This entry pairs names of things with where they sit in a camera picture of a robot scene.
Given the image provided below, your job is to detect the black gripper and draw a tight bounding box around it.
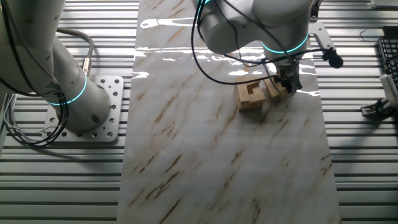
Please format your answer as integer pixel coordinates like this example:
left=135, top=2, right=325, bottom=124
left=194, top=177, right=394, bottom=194
left=273, top=60, right=303, bottom=96

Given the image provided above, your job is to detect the grey cable bundle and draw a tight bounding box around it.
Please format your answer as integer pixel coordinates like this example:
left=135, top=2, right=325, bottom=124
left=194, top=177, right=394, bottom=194
left=2, top=93, right=44, bottom=147

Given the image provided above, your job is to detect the silver depth camera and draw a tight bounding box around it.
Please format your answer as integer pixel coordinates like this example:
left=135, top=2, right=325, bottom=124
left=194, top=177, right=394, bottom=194
left=379, top=73, right=398, bottom=106

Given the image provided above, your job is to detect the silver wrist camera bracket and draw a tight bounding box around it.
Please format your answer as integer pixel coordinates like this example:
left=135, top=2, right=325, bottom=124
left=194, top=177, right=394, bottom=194
left=307, top=0, right=336, bottom=53

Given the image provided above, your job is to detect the black wrist camera plug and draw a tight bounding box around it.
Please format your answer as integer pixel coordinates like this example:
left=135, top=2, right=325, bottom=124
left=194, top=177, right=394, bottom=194
left=321, top=47, right=345, bottom=70

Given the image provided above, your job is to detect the grey base cable with connector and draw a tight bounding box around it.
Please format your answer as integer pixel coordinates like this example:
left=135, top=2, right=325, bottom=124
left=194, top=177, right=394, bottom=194
left=55, top=27, right=95, bottom=78

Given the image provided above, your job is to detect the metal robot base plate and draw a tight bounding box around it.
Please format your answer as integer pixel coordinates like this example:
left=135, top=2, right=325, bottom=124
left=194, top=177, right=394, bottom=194
left=42, top=75, right=124, bottom=143

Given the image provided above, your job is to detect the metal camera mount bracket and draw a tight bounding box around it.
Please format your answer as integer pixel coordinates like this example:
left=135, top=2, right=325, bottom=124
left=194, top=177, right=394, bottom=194
left=360, top=98, right=393, bottom=119

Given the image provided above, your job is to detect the black box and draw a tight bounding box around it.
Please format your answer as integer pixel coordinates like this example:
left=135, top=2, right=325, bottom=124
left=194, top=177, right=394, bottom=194
left=381, top=26, right=398, bottom=40

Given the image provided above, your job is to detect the white marble pattern mat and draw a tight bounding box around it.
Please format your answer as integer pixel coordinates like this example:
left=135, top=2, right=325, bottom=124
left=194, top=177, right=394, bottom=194
left=116, top=0, right=342, bottom=224

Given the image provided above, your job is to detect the black keyboard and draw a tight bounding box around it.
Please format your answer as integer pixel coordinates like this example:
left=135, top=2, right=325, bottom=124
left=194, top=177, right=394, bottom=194
left=377, top=37, right=398, bottom=86

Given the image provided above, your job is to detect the black cable bundle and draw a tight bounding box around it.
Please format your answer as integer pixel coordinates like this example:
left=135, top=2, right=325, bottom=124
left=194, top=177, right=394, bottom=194
left=0, top=0, right=70, bottom=149

